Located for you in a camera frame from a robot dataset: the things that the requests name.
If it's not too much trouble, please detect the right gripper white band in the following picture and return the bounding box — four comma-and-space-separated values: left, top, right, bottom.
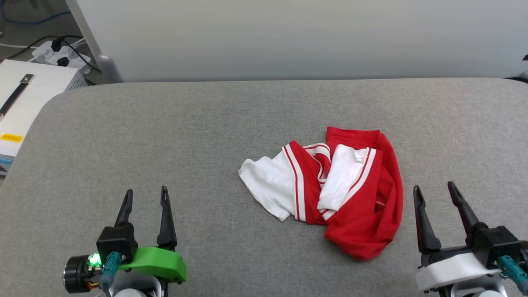
413, 181, 502, 292

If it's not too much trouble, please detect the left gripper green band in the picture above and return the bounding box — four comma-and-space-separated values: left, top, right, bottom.
63, 186, 187, 294

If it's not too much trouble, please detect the red white basketball jersey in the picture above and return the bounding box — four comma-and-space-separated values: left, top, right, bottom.
238, 127, 404, 261

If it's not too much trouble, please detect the grey partition foot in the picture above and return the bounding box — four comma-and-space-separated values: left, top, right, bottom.
96, 54, 123, 84

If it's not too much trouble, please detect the white metal equipment box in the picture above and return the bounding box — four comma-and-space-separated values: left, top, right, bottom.
0, 59, 88, 176

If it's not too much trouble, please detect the white power strip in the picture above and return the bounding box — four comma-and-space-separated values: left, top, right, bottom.
32, 39, 91, 69

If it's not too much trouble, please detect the white partition panel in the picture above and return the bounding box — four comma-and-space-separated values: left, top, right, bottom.
66, 0, 528, 83

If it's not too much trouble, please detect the black power cable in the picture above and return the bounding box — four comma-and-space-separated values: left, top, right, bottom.
52, 39, 101, 73
3, 35, 85, 60

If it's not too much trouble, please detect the black strap box handle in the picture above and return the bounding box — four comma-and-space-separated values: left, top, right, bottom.
0, 74, 35, 118

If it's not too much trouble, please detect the white thin cable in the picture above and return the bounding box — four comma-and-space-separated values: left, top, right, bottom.
0, 42, 40, 50

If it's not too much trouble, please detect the blue cable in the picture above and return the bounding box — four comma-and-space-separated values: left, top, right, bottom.
0, 0, 71, 25

